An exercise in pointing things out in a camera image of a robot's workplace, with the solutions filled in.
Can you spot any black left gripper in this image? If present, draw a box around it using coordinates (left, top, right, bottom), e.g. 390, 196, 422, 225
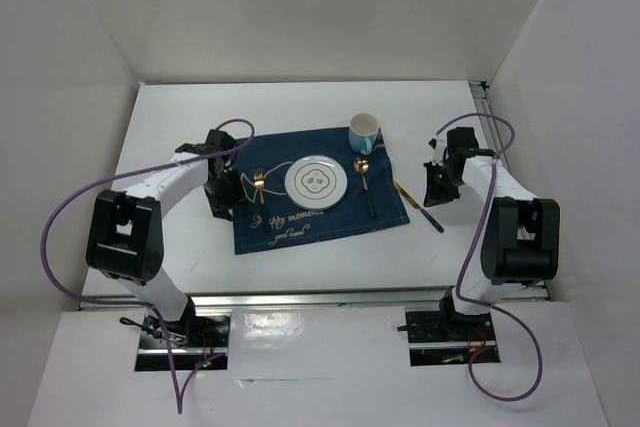
202, 168, 249, 221

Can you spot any gold fork green handle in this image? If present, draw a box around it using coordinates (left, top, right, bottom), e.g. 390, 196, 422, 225
253, 169, 271, 233

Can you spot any gold knife green handle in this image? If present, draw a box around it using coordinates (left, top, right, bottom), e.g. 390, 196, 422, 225
393, 180, 445, 233

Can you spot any blue fish placemat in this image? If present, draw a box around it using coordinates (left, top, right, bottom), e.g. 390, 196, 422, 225
233, 127, 409, 255

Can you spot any gold spoon green handle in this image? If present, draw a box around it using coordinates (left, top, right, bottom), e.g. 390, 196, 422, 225
354, 156, 377, 218

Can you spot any white plate with green rim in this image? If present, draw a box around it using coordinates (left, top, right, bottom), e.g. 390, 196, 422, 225
284, 155, 348, 210

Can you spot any blue mug white inside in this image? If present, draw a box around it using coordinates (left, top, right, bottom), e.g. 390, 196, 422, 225
349, 113, 380, 156

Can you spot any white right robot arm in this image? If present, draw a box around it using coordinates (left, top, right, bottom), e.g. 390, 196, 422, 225
424, 127, 560, 339

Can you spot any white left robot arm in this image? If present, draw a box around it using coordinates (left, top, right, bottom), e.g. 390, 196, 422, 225
86, 129, 245, 346

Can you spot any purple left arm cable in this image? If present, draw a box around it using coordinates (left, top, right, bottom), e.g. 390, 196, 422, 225
39, 119, 256, 414

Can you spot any aluminium right side rail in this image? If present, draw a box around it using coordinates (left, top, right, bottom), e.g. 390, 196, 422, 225
468, 81, 509, 151

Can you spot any aluminium rail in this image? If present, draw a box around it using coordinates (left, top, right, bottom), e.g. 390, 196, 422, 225
468, 81, 509, 151
79, 286, 551, 311

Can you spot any aluminium front rail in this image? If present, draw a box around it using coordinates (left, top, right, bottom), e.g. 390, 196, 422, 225
79, 286, 551, 311

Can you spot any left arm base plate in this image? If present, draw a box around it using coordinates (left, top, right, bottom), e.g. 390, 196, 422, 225
119, 312, 231, 372

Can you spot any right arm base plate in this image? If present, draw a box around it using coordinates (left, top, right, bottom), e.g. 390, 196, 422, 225
396, 311, 501, 367

